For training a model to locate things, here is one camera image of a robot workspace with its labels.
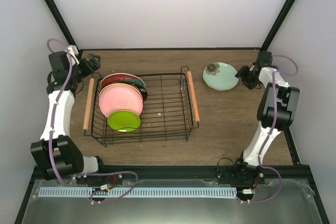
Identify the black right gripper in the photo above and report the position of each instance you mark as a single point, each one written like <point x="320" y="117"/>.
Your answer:
<point x="241" y="73"/>

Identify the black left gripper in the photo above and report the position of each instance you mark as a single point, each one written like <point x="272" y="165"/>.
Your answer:
<point x="95" y="65"/>

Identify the light blue flower plate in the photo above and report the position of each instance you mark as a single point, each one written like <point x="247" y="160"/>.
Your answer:
<point x="220" y="76"/>

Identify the black rimmed striped plate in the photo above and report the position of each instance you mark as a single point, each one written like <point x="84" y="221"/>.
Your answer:
<point x="125" y="78"/>

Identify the pink bear plate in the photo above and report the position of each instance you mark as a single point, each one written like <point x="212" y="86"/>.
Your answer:
<point x="120" y="97"/>

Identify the green small plate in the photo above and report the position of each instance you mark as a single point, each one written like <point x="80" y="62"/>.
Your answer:
<point x="124" y="121"/>

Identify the orange yellow plate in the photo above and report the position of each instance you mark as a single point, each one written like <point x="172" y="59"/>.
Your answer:
<point x="120" y="84"/>

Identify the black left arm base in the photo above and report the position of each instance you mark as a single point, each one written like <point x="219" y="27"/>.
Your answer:
<point x="99" y="179"/>

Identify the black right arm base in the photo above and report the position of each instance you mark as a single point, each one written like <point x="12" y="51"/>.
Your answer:
<point x="236" y="173"/>

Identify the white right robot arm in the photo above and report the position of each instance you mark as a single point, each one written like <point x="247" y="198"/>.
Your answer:
<point x="277" y="107"/>

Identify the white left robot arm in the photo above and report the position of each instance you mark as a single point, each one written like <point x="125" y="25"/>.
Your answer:
<point x="55" y="154"/>

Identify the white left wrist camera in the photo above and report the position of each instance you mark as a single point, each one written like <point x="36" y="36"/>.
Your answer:
<point x="74" y="54"/>

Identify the black wire dish rack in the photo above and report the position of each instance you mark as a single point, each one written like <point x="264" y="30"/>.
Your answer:
<point x="168" y="112"/>

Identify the left wooden rack handle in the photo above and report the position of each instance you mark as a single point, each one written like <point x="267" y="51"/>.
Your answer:
<point x="88" y="104"/>

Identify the wooden rack handle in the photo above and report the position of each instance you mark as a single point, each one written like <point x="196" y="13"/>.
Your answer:
<point x="88" y="104"/>
<point x="193" y="95"/>

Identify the right wooden rack handle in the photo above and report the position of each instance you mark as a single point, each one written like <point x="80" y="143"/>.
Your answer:
<point x="193" y="95"/>

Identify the black aluminium frame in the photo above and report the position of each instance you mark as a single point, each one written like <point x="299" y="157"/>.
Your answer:
<point x="267" y="183"/>

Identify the light blue slotted cable duct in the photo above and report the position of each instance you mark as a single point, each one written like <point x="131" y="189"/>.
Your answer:
<point x="139" y="192"/>

